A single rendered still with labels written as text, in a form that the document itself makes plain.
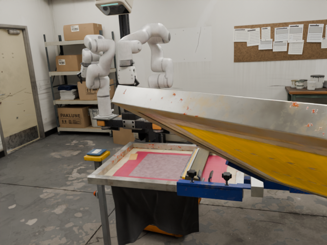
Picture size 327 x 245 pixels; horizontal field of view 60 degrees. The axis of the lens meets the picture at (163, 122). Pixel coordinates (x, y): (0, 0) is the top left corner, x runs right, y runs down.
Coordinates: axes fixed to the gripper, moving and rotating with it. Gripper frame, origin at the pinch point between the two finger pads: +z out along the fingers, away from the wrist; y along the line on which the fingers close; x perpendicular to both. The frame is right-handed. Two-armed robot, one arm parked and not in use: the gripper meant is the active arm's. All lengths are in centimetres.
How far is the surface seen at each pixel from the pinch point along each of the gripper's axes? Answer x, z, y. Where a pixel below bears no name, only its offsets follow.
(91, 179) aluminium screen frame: 30, 41, 9
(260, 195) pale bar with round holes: 26, 38, -74
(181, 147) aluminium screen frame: -28, 41, -21
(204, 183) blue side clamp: 24, 37, -49
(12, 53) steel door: -235, -27, 354
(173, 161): -9.9, 43.1, -21.6
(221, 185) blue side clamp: 24, 38, -57
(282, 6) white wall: -391, -77, -79
